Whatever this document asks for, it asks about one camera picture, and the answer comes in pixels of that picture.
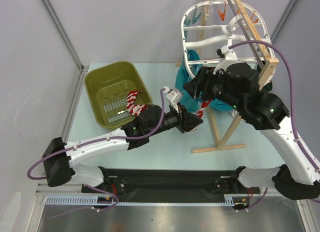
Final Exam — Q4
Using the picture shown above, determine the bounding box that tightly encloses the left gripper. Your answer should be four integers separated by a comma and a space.
147, 102, 203, 137

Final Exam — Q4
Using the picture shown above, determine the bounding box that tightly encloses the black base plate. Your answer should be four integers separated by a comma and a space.
81, 169, 260, 204

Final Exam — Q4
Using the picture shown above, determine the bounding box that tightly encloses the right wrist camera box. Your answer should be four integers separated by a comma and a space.
214, 45, 238, 74

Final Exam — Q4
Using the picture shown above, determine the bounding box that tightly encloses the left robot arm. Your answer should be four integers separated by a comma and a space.
42, 105, 203, 192

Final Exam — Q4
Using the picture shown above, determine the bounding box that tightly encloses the white plastic clip hanger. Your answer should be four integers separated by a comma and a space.
180, 0, 279, 83

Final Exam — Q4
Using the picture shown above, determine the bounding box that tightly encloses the olive green plastic basket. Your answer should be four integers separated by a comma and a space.
84, 61, 153, 130

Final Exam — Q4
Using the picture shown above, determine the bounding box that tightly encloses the red white striped sock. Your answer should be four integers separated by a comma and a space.
126, 90, 147, 116
194, 100, 212, 119

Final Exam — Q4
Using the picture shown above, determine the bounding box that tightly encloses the teal blue sock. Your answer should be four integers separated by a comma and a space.
175, 59, 233, 113

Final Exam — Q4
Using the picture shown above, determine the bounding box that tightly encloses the dark green sock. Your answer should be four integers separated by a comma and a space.
255, 64, 273, 92

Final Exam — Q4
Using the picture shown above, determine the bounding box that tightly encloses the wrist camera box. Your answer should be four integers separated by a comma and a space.
163, 86, 183, 112
214, 45, 238, 74

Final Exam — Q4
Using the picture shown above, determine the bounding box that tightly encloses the white cable duct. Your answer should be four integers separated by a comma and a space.
45, 195, 245, 207

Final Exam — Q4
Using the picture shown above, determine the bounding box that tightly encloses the wooden hanger stand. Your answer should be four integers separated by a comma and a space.
174, 0, 280, 155

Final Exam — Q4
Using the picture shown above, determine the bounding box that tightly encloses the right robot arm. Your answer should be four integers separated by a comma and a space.
183, 63, 320, 200

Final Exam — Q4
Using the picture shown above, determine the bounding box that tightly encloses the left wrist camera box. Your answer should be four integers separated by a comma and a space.
163, 86, 183, 112

